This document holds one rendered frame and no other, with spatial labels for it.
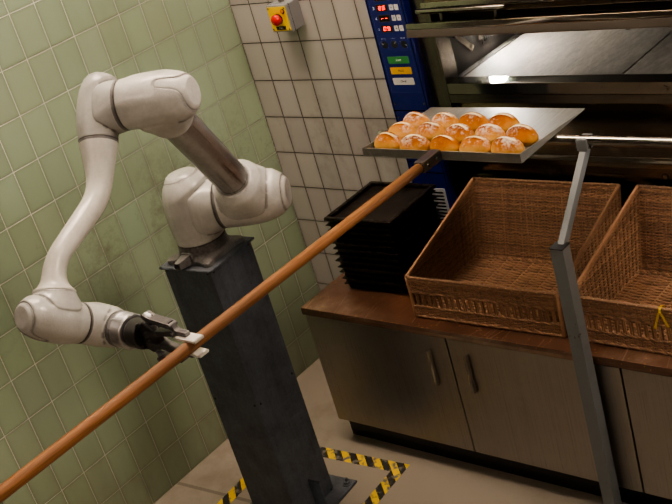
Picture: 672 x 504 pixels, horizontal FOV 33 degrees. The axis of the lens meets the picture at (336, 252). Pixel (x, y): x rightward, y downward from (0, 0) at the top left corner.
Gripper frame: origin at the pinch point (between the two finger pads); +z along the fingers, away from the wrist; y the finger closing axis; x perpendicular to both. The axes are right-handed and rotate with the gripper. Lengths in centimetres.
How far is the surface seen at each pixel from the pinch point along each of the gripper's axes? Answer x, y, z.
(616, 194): -149, 36, 25
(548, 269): -140, 61, 1
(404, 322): -101, 62, -30
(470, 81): -157, 2, -25
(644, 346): -106, 60, 51
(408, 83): -152, 0, -47
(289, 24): -148, -24, -89
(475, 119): -119, -2, 2
